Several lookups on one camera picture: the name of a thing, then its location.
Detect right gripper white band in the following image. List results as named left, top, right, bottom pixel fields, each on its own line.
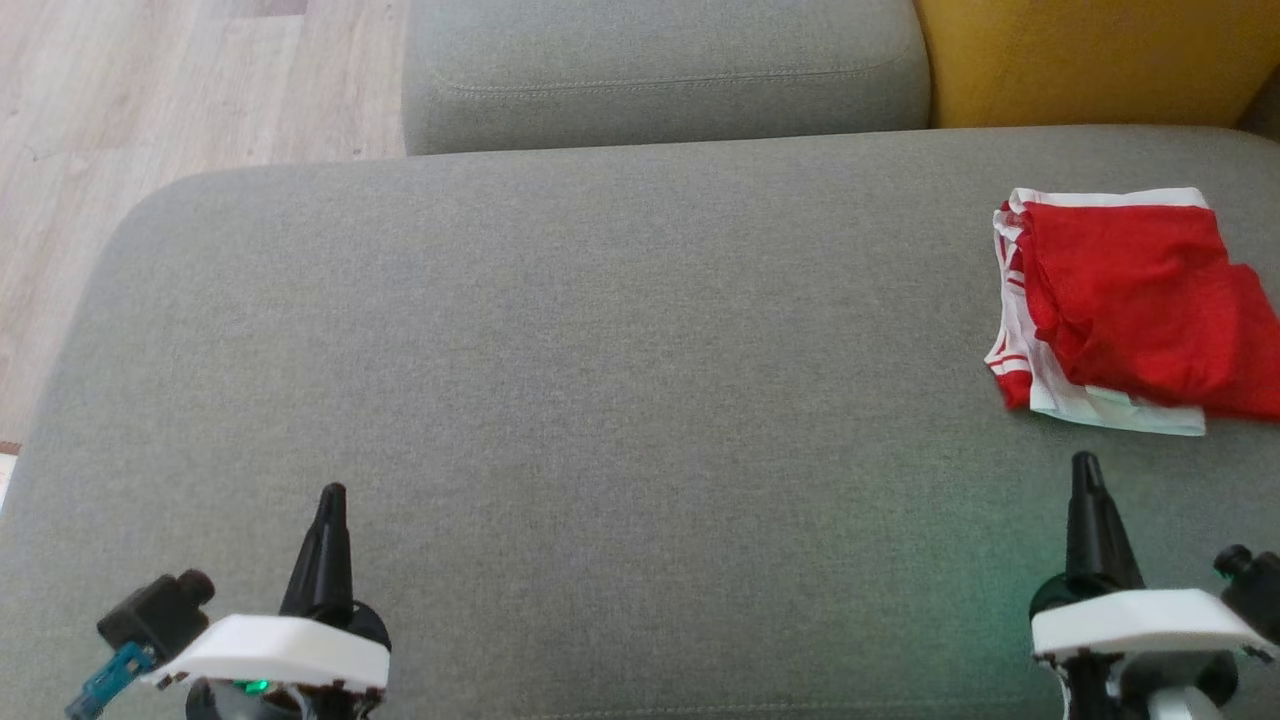
left=1030, top=453, right=1273, bottom=720

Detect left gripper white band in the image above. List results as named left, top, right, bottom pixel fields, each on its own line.
left=150, top=485, right=391, bottom=720

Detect red shorts with white hem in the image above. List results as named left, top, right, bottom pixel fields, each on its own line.
left=1010, top=187, right=1280, bottom=421

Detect grey sofa seat cushion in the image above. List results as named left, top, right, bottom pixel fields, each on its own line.
left=0, top=125, right=1280, bottom=720

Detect grey sofa back cushion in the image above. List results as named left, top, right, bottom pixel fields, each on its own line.
left=400, top=0, right=933, bottom=158
left=1235, top=70, right=1280, bottom=143

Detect yellow cushion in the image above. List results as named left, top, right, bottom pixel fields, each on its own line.
left=915, top=0, right=1280, bottom=131

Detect left black cable teal plug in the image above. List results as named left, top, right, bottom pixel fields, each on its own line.
left=65, top=640, right=156, bottom=720

